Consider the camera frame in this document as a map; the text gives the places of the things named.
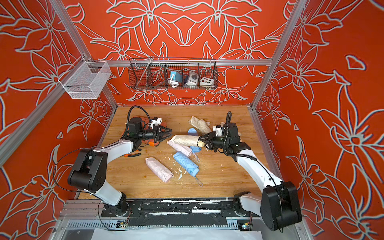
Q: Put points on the white box with dots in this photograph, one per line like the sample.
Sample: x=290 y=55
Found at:
x=206 y=82

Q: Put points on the blue umbrella back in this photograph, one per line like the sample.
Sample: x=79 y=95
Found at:
x=193 y=132

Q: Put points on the pink umbrella near case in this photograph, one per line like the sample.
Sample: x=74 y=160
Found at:
x=180 y=148

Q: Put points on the black wire wall basket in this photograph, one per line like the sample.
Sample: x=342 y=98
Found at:
x=153 y=73

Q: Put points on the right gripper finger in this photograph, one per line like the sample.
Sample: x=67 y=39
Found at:
x=210 y=147
x=207 y=138

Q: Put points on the white mesh wall basket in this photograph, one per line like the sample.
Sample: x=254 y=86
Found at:
x=86 y=82

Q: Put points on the blue white device in basket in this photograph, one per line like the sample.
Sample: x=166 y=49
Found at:
x=175 y=80

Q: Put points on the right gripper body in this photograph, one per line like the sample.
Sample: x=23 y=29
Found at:
x=218 y=142

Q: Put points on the pink umbrella near front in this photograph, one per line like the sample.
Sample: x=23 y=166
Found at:
x=160 y=170

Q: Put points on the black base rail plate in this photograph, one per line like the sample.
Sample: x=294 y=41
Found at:
x=224 y=207

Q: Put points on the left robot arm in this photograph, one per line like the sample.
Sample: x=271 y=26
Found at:
x=89 y=172

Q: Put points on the blue umbrella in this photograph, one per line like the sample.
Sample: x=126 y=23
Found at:
x=193 y=132
x=187 y=163

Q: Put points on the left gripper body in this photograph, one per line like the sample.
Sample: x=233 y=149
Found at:
x=149 y=135

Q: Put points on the orange black pliers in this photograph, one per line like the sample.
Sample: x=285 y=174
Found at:
x=132 y=155

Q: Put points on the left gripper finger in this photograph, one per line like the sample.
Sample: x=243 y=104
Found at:
x=162 y=137
x=162 y=129

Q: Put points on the orange plastic tool case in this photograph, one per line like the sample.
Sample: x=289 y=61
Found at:
x=138 y=125

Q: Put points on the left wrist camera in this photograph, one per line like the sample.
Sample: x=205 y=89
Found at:
x=156 y=122

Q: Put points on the white round-dial device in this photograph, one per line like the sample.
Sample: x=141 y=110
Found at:
x=192 y=80

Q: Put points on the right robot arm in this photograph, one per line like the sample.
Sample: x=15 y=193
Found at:
x=279 y=205

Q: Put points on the blue umbrella front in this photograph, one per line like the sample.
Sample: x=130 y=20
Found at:
x=187 y=163

